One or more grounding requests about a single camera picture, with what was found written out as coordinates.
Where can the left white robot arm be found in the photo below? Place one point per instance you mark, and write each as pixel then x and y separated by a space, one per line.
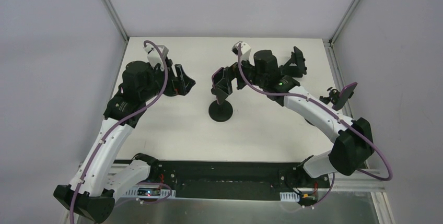
pixel 91 193

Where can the right white cable duct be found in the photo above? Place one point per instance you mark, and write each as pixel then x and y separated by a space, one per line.
pixel 289 197

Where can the black round-base phone stand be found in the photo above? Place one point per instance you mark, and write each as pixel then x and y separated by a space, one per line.
pixel 220 110

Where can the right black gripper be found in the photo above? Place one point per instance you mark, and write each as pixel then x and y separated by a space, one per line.
pixel 236 78

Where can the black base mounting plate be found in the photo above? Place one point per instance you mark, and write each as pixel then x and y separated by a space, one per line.
pixel 256 181

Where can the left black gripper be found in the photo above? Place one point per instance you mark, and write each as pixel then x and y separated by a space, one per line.
pixel 175 83

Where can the left white cable duct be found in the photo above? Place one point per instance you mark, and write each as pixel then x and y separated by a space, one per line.
pixel 149 192

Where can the right black round-base stand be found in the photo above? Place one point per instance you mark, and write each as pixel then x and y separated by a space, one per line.
pixel 328 99

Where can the white cable duct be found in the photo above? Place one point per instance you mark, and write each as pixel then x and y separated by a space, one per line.
pixel 149 192
pixel 289 197

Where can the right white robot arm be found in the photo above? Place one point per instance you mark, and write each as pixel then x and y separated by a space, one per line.
pixel 351 138

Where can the black folding phone stand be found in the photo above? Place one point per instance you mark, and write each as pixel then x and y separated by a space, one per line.
pixel 289 68

